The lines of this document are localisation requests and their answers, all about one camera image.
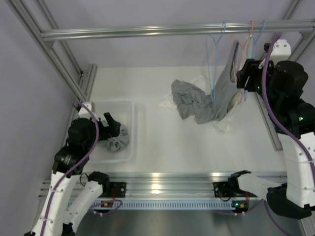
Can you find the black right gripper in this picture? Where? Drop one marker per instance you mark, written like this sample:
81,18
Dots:
251,69

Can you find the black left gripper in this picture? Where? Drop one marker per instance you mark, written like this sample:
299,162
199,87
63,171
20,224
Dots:
109,131

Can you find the grey tank top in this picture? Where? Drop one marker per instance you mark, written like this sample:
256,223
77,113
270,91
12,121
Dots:
225,87
116,144

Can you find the pink wire hanger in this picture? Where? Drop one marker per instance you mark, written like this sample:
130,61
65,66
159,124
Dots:
244,47

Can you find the blue wire hanger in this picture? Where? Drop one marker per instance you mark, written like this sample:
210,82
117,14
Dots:
255,41
212,46

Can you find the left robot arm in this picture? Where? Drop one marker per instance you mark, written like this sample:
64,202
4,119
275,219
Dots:
58,217

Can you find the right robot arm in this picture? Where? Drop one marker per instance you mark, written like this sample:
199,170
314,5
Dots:
280,85

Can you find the white tank top on hanger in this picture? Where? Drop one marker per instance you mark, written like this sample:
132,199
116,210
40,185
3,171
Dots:
226,123

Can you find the white plastic basket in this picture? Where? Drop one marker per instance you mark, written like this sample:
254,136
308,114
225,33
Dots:
123,111

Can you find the white garment under pile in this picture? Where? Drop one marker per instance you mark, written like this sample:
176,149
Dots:
200,81

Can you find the grey clothes pile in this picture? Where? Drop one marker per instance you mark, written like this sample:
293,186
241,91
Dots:
190,100

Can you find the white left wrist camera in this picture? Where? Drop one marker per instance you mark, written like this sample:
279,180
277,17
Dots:
87,110

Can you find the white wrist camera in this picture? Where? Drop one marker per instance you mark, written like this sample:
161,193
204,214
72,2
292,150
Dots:
281,51
87,110

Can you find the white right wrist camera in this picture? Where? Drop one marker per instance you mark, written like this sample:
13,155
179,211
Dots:
281,51

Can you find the aluminium frame left struts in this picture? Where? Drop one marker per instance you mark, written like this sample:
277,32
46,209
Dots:
80,81

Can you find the aluminium frame struts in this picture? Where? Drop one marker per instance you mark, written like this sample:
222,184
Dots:
304,42
80,81

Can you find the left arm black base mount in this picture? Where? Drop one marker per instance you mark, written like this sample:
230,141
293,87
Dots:
116,190

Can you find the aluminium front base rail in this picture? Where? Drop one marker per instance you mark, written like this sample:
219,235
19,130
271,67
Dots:
169,186

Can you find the aluminium frame right struts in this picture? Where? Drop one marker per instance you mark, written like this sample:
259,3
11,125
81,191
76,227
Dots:
304,42

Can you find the slotted grey cable duct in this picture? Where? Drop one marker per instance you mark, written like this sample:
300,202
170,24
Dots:
166,204

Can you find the aluminium hanging rail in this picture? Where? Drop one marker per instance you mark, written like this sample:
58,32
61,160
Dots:
174,30

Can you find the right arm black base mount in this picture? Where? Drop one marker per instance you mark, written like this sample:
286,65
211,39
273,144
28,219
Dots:
224,190

